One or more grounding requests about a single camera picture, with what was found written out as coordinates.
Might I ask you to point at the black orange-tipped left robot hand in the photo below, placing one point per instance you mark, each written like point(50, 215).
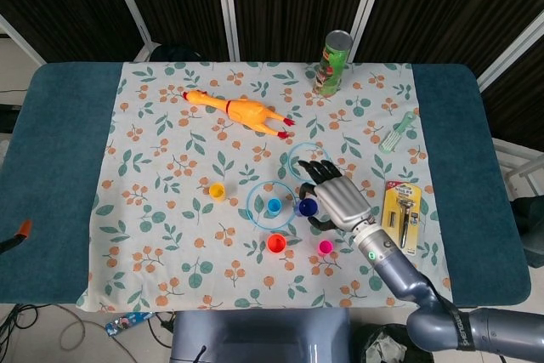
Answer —
point(24, 228)

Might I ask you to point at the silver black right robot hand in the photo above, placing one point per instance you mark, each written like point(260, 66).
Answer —
point(344, 201)

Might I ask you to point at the dark blue plastic cup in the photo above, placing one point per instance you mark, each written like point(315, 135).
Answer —
point(307, 208)

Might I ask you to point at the light blue plastic cup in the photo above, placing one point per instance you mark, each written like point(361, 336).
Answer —
point(274, 206)

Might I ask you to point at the yellow plastic cup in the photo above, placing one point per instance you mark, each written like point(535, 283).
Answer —
point(217, 192)

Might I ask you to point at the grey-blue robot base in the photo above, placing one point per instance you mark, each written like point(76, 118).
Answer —
point(259, 337)

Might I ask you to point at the pink plastic cup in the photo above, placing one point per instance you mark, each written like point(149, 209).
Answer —
point(325, 247)

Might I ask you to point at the orange plastic cup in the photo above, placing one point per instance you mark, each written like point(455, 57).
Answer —
point(276, 244)

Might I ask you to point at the razor in yellow blister pack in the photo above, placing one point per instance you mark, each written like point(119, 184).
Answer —
point(401, 201)

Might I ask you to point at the teal table cover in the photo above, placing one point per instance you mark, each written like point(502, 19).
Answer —
point(55, 167)

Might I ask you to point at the light green comb brush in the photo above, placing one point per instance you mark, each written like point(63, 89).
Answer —
point(395, 135)

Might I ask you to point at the green chips can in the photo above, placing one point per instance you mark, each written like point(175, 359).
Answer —
point(331, 67)

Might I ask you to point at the yellow rubber chicken toy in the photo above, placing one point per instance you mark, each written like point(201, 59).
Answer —
point(244, 110)

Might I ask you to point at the colourful printed packet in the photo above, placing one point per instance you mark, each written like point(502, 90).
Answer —
point(127, 324)

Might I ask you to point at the black trash bag bin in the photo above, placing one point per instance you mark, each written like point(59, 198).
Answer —
point(382, 348)

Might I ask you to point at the floral leaf print tablecloth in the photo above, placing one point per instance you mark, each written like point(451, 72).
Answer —
point(178, 218)

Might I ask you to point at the white metal rack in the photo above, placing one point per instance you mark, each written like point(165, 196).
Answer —
point(516, 157)

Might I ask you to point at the dark teal fabric seat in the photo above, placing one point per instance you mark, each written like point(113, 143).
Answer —
point(531, 227)

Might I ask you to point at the white-framed dark partition screen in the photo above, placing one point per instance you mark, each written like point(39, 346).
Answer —
point(289, 1)

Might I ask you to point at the black bag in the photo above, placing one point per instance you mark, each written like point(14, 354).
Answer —
point(176, 53)

